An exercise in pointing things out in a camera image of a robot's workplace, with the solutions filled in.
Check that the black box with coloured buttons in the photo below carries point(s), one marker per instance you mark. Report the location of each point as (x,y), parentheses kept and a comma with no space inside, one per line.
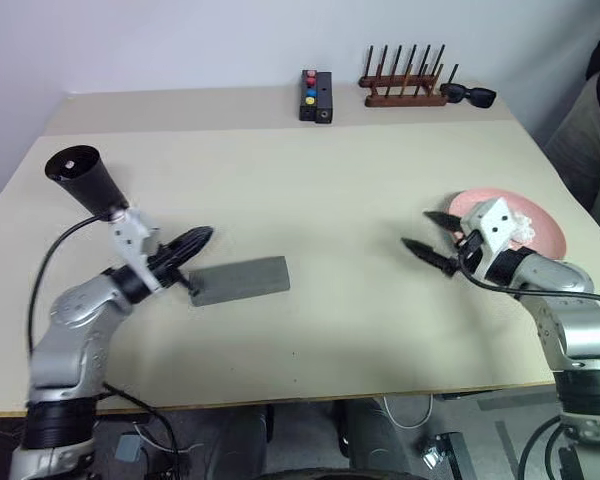
(307,107)

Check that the large white tissue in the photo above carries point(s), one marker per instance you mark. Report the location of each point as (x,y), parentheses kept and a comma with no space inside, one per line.
(525,227)

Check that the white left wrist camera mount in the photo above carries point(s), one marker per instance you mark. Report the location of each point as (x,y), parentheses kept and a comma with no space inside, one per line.
(130,240)

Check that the black sunglasses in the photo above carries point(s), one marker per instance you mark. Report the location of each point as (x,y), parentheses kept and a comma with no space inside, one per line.
(472,95)

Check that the small silver black device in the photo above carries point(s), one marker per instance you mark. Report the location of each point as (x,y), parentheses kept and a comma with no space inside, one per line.
(430,455)

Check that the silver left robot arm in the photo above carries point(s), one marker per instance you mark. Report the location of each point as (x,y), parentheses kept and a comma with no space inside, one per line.
(75,320)

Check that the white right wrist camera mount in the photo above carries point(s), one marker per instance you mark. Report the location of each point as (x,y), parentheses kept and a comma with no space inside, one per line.
(500,222)

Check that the pink plate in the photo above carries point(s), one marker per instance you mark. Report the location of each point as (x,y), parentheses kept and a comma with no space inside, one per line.
(547,235)

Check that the black plastic cup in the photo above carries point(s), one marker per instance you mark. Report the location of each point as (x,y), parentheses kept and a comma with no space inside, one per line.
(95,187)

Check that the dark rounded shape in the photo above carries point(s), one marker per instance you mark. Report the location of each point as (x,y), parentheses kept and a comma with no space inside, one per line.
(370,435)

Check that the grey glasses case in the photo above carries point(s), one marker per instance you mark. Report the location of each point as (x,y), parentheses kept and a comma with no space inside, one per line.
(245,280)

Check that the small grey box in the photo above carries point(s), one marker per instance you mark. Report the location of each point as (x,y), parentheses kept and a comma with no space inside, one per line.
(128,447)

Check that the wooden peg rack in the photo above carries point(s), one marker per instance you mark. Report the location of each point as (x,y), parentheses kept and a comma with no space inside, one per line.
(405,100)

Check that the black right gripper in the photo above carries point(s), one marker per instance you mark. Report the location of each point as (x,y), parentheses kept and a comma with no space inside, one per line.
(472,252)

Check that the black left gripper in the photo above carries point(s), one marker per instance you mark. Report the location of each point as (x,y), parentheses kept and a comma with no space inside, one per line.
(167,267)

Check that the black metal stand bar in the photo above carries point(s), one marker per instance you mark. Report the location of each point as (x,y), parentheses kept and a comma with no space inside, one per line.
(460,457)

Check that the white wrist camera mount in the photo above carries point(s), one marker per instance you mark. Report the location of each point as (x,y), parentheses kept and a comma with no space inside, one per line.
(500,222)
(130,240)

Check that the plain black box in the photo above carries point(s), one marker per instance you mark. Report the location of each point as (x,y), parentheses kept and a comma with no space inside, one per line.
(325,97)

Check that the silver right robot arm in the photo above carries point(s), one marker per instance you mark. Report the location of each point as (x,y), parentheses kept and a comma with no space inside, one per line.
(575,320)

